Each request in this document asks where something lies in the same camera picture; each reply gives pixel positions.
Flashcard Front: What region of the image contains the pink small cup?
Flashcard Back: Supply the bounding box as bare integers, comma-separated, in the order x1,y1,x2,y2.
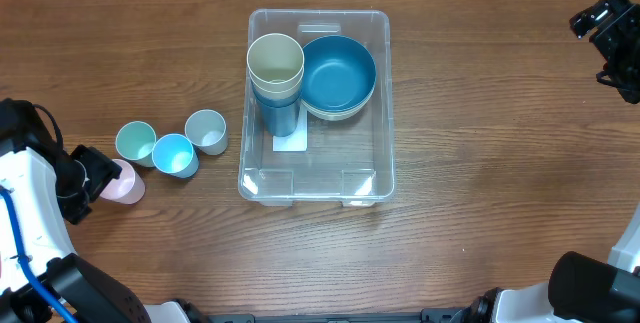
100,159,146,205

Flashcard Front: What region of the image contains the dark blue tall cup back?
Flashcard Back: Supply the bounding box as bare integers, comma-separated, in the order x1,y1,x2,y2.
252,87,301,108

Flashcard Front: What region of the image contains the dark blue tall cup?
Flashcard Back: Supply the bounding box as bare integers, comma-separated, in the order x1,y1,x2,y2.
258,101,300,137
252,87,301,108

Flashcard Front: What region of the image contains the dark blue tall cup front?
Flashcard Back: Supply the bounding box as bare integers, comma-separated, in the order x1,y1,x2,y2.
258,101,300,137

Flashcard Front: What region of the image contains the cream tall cup front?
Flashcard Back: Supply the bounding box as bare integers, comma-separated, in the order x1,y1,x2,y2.
251,78,302,101

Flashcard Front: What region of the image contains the cream tall cup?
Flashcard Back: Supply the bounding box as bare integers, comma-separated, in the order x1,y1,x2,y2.
251,78,302,101
246,33,305,83

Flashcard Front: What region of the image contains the cream tall cup back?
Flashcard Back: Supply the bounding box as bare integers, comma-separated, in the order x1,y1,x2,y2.
246,33,305,83

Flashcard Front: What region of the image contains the cream bowl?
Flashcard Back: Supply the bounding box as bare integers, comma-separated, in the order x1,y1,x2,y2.
303,102,370,123
300,93,376,118

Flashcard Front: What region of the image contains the dark blue bowl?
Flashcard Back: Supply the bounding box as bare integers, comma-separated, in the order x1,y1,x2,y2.
301,35,377,113

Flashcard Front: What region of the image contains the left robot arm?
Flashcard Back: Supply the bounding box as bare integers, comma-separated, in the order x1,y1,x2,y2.
1,98,209,323

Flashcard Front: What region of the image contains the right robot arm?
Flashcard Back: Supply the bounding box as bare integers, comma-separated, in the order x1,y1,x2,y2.
449,0,639,323

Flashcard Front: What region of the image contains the white label in container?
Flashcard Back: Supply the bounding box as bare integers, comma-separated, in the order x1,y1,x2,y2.
273,106,308,152

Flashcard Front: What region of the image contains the clear plastic storage container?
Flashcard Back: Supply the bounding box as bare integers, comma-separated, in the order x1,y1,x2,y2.
238,9,396,207

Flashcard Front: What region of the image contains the mint green small cup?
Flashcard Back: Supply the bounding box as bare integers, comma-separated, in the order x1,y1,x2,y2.
115,121,156,168

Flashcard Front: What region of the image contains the light blue small cup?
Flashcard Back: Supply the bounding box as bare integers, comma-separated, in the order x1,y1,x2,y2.
152,133,199,179

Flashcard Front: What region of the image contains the grey small cup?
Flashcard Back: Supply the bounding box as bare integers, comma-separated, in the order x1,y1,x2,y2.
185,109,228,155

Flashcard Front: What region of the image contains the left blue cable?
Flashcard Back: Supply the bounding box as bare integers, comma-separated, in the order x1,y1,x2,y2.
0,187,81,323

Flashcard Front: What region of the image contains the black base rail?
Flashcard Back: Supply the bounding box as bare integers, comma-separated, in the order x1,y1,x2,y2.
206,304,489,323

